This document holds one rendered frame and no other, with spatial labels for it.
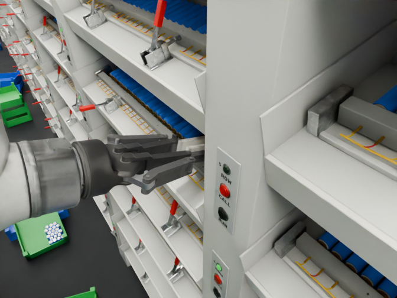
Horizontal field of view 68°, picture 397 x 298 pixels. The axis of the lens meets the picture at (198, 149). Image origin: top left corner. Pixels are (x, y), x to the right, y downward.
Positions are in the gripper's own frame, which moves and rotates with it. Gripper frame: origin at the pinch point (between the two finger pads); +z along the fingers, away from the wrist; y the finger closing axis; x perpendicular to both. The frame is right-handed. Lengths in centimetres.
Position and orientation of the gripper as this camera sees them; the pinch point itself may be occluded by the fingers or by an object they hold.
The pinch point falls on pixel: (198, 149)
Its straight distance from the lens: 50.2
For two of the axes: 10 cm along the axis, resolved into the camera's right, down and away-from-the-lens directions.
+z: 7.8, -1.4, 6.1
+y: -5.9, -4.8, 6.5
